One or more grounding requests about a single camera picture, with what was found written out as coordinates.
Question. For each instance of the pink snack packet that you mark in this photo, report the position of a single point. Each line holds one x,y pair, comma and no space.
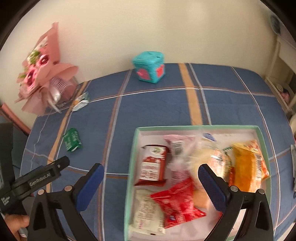
181,148

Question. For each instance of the clear white bun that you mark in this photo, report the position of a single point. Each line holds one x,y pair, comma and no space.
207,152

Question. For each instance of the bright red snack bag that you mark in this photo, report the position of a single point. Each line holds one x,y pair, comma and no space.
177,204

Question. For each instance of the clear glass vase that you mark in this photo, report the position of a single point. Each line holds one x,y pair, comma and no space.
67,90

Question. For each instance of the green snack packet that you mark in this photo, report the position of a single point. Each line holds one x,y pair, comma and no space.
72,140

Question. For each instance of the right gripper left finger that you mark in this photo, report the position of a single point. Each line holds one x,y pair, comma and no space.
72,200

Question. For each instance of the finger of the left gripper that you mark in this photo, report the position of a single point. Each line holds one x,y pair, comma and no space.
57,166

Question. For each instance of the dark red milk biscuit packet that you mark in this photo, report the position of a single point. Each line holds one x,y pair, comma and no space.
152,166

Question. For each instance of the white shelf unit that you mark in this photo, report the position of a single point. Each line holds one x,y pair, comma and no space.
280,73

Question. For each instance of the blue plaid tablecloth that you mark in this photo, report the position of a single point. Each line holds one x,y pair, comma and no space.
189,94

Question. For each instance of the white printed snack packet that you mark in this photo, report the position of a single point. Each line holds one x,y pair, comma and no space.
148,217

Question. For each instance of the person's left hand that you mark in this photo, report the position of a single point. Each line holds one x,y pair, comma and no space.
15,223

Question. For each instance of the green cow biscuit packet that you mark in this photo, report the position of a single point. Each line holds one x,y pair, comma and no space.
229,155

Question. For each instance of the teal toy house box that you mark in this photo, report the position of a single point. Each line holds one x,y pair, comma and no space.
149,66

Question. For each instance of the teal rimmed white tray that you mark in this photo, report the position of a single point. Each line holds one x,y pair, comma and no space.
225,136

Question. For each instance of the yellow cake packet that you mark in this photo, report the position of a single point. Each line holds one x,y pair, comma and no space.
246,172

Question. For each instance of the orange chips packet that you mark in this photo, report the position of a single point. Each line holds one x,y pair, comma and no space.
253,145

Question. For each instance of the small white snack wrapper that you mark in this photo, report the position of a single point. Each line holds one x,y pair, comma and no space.
81,101

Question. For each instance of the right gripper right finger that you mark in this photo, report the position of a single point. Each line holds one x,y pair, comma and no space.
257,222

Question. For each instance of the pink rose bouquet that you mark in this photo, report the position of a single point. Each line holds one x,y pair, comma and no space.
40,68

